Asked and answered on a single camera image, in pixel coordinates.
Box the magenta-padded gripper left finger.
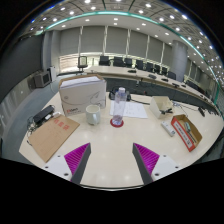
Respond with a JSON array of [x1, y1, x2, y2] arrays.
[[40, 142, 92, 186]]

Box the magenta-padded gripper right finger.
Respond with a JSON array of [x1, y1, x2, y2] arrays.
[[131, 142, 184, 186]]

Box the clear plastic water bottle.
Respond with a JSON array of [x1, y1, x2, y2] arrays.
[[111, 86, 128, 127]]

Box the brown paper envelope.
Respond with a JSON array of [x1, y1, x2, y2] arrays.
[[27, 114, 81, 164]]

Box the brown box with red side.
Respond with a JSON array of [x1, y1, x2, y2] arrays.
[[170, 114, 203, 153]]

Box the white power strip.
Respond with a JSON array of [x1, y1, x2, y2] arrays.
[[160, 120, 177, 138]]

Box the dark tools in box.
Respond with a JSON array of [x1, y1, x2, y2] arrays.
[[183, 121, 198, 144]]

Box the black power adapter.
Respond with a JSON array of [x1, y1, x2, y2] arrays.
[[32, 104, 56, 125]]

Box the black clip tool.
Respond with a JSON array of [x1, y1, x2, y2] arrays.
[[160, 107, 174, 115]]

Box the white ceramic mug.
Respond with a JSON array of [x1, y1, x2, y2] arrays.
[[85, 104, 102, 126]]

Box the white open cardboard box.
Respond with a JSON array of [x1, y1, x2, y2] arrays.
[[148, 95, 175, 120]]

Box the flat round red coaster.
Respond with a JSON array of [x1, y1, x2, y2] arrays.
[[109, 118, 125, 129]]

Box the white printed paper sheet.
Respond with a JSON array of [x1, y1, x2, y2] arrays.
[[109, 100, 149, 120]]

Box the black desk microphone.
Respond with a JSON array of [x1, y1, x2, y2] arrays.
[[197, 106, 206, 118]]

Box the white printer paper carton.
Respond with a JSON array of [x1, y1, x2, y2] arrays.
[[58, 74, 108, 118]]

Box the long curved conference desk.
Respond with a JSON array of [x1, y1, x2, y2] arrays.
[[84, 64, 221, 114]]

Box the black desk telephone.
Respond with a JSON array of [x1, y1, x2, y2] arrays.
[[108, 86, 132, 102]]

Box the grey floor monitor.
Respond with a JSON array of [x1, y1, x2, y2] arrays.
[[33, 70, 53, 89]]

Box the row of black office chairs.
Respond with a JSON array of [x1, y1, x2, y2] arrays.
[[77, 55, 178, 81]]

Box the round ceiling lights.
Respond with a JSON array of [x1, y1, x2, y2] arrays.
[[31, 0, 224, 78]]

